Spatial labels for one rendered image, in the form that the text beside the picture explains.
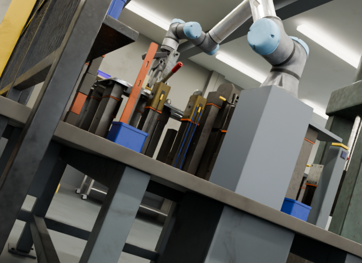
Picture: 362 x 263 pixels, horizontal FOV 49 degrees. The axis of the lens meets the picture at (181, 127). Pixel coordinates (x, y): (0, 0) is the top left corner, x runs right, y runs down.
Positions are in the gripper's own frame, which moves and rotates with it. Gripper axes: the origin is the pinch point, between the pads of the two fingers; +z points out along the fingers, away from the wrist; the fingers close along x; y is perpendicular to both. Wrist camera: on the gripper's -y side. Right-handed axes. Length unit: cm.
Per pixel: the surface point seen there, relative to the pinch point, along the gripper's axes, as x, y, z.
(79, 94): -18.5, -31.3, 20.9
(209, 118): -24.9, 23.5, 6.6
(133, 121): -1.9, -0.3, 19.1
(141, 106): -2.3, 0.1, 11.2
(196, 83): 560, 299, -191
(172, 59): -17.1, -0.6, -11.2
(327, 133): -41, 77, -10
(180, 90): 562, 272, -162
